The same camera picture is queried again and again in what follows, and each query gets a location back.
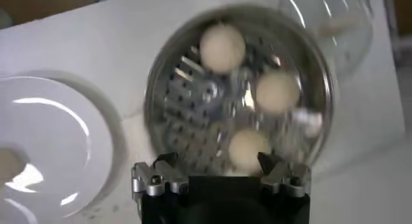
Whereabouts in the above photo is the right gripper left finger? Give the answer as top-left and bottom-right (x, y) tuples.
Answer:
(131, 151), (191, 202)

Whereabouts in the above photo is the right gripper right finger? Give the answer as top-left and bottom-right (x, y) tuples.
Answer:
(256, 151), (312, 199)

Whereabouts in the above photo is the white steamed baozi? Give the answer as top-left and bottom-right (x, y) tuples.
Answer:
(0, 147), (26, 189)
(199, 23), (247, 75)
(228, 128), (271, 176)
(256, 70), (302, 115)

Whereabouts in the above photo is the glass pot lid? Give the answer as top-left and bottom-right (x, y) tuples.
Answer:
(278, 0), (376, 81)

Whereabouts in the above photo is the stainless steel steamer basket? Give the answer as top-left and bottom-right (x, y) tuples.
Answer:
(124, 5), (335, 178)

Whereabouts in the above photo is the white oval plate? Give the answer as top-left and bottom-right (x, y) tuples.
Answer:
(0, 75), (115, 224)

